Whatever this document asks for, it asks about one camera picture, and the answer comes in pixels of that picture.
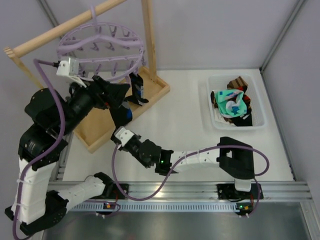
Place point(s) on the brown striped sock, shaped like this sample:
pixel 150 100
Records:
pixel 238 83

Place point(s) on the white plastic basket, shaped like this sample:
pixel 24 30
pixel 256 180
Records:
pixel 218 82

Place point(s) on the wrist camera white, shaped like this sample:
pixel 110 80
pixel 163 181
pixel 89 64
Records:
pixel 121 136
pixel 68 68

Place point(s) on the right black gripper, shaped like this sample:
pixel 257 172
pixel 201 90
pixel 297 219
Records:
pixel 119 125

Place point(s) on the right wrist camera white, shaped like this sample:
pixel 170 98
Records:
pixel 121 136

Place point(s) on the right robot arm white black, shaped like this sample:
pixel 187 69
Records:
pixel 232 156

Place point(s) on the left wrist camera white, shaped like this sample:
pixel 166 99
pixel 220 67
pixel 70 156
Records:
pixel 68 68

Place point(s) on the black sport sock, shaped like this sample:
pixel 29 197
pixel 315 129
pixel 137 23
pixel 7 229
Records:
pixel 137 89
pixel 121 116

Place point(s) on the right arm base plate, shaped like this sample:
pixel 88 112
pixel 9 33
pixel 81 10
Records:
pixel 227 191

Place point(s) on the white slotted cable duct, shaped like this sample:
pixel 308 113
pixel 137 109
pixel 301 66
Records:
pixel 223 207

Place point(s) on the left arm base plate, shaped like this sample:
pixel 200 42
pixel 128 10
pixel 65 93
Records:
pixel 116 194

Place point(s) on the aluminium mounting rail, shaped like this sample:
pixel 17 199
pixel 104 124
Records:
pixel 273 191

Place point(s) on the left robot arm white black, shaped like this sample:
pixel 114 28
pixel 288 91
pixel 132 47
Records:
pixel 36 208

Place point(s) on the mint green sock in basket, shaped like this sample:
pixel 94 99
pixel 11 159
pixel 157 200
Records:
pixel 223 95

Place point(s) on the wooden hanging rack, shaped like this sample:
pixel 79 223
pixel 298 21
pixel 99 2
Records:
pixel 97 128

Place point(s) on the mint green sock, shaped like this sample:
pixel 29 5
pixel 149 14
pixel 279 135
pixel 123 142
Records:
pixel 223 95
pixel 234 107

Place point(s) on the black white striped sock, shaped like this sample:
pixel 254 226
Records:
pixel 243 121

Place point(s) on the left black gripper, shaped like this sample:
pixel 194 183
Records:
pixel 100 92

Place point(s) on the purple round clip hanger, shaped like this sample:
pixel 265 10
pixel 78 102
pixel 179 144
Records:
pixel 103 47

